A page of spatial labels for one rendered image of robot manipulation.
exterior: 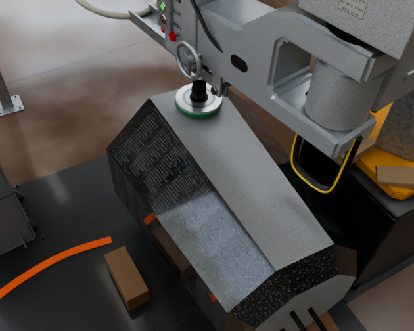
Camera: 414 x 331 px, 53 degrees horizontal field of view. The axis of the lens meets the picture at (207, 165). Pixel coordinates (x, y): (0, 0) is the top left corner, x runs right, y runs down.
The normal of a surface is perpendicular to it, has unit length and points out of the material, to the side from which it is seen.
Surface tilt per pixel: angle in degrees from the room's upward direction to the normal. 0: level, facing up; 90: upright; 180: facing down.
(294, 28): 90
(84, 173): 0
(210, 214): 45
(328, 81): 90
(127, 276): 0
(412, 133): 90
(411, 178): 11
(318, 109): 90
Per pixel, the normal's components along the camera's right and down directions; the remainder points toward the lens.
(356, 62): -0.77, 0.45
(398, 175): -0.15, -0.69
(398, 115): -0.51, 0.62
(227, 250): -0.59, -0.23
